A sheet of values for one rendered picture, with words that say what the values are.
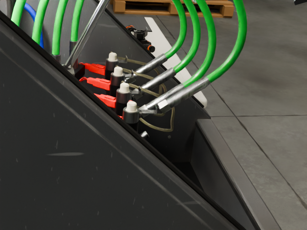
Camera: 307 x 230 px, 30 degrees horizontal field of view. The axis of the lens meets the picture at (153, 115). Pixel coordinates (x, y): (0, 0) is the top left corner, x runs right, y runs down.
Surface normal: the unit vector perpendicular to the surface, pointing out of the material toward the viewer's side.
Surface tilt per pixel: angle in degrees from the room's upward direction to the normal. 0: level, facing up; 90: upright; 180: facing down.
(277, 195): 0
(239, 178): 0
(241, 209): 90
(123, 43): 90
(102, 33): 90
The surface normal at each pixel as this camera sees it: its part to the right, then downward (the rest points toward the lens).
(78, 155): 0.19, 0.44
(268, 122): 0.09, -0.90
